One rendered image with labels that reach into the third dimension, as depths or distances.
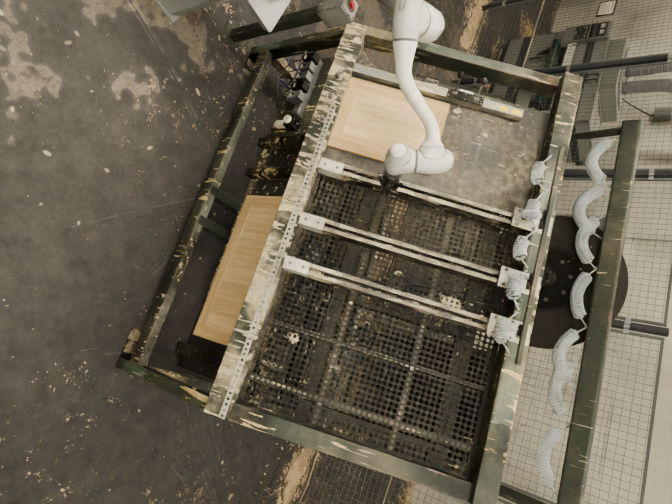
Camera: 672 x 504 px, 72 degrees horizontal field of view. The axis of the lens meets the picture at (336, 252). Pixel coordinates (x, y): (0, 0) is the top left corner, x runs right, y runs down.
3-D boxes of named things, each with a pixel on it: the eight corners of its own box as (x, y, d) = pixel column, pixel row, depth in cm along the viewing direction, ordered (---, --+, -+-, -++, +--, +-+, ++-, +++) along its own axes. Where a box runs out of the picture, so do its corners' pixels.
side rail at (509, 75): (366, 39, 270) (368, 25, 260) (551, 89, 263) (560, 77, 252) (363, 47, 269) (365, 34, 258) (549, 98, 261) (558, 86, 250)
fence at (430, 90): (354, 67, 258) (355, 63, 255) (521, 113, 252) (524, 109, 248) (352, 75, 257) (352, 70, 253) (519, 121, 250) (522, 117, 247)
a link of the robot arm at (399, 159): (383, 177, 204) (412, 178, 204) (387, 161, 189) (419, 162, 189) (383, 155, 207) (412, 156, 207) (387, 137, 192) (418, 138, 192)
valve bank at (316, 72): (287, 45, 258) (321, 38, 244) (302, 63, 269) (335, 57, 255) (257, 121, 246) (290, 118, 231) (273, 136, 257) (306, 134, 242)
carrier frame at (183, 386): (251, 46, 310) (353, 23, 261) (352, 156, 416) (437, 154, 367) (114, 367, 256) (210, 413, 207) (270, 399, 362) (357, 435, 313)
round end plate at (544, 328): (489, 208, 293) (638, 216, 246) (491, 212, 297) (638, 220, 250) (459, 329, 273) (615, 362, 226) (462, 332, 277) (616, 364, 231)
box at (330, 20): (321, -5, 249) (348, -13, 239) (332, 12, 258) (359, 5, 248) (314, 12, 246) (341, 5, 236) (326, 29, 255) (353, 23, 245)
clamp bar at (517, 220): (322, 159, 243) (321, 137, 220) (544, 224, 235) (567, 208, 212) (316, 176, 241) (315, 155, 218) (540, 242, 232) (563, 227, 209)
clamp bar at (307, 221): (304, 212, 236) (300, 195, 213) (532, 281, 227) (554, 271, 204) (297, 230, 233) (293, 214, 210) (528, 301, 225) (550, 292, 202)
